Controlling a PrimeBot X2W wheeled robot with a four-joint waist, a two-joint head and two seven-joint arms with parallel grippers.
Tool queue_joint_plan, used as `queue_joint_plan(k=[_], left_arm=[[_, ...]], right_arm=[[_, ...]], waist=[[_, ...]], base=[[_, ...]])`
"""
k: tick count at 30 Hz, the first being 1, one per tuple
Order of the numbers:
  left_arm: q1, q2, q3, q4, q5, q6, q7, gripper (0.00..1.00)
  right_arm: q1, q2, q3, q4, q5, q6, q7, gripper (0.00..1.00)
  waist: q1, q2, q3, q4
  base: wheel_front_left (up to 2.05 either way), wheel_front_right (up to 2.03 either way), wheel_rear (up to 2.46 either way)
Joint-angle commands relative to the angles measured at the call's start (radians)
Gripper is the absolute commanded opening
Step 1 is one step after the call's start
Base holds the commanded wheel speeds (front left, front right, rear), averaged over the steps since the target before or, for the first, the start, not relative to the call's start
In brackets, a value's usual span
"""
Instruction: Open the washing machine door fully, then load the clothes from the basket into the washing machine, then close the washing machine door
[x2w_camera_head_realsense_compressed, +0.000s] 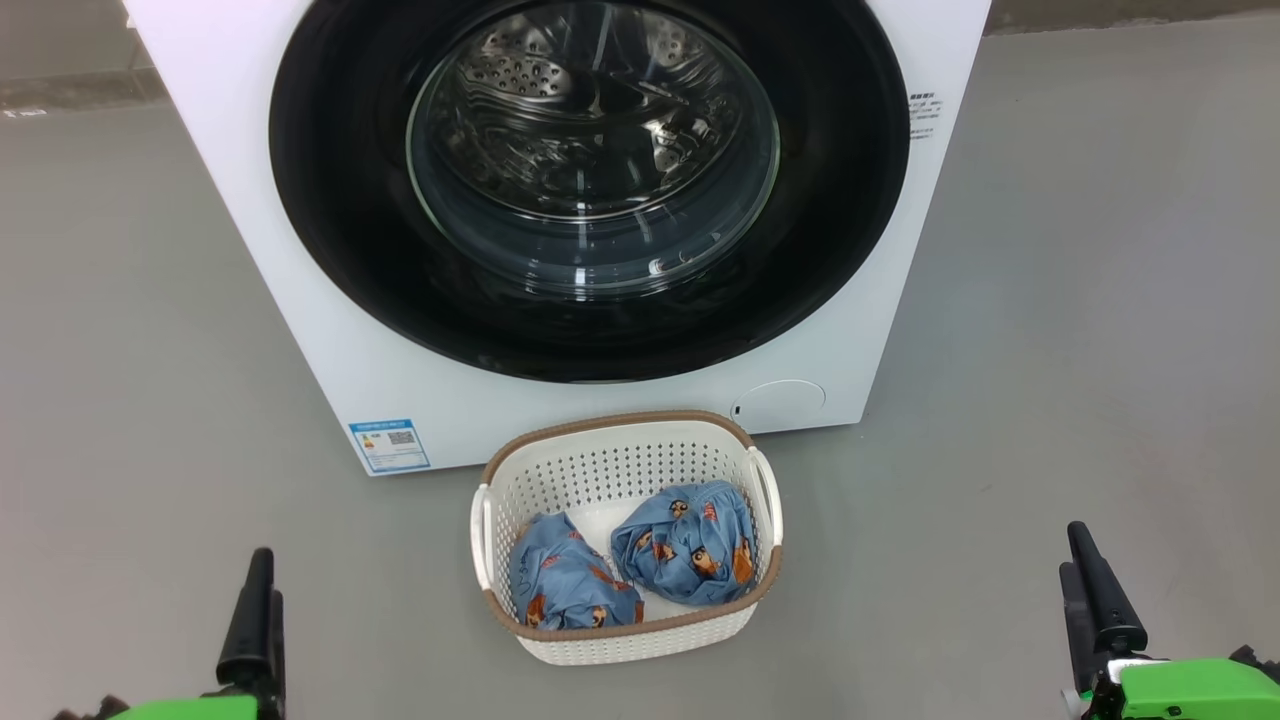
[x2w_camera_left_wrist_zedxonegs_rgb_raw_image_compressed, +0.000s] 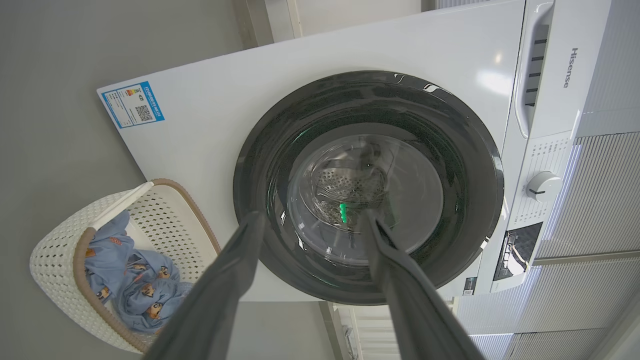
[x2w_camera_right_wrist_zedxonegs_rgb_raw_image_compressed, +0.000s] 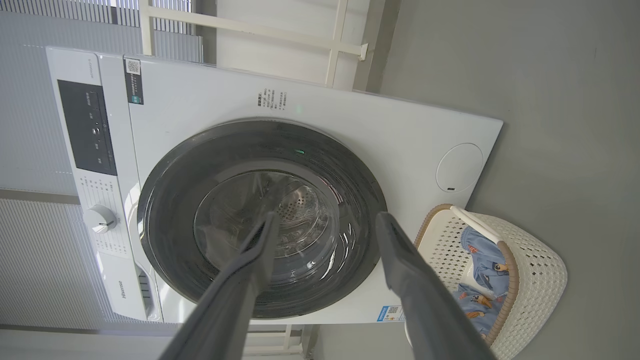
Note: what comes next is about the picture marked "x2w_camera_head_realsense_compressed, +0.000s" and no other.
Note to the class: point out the blue energy label sticker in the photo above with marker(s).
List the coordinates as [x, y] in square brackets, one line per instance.
[390, 446]

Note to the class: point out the white perforated basket brown rim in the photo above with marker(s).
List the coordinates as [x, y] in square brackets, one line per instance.
[620, 455]

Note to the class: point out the black round glass washer door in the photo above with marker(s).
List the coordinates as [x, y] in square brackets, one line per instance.
[340, 230]

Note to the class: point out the blue bear print garment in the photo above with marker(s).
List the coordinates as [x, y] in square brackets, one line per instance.
[690, 550]
[565, 580]

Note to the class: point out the white front-load washing machine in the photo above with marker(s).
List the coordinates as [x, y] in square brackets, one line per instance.
[250, 250]

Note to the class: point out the round white filter cover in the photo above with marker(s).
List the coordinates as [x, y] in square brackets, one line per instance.
[780, 405]

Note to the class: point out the printed text label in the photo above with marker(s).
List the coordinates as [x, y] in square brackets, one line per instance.
[923, 115]

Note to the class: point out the stainless steel washing machine drum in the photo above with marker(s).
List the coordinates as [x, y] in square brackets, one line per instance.
[590, 110]

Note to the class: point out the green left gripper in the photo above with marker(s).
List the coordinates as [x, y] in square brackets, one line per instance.
[190, 710]

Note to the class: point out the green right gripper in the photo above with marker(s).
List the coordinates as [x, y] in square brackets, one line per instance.
[1190, 692]

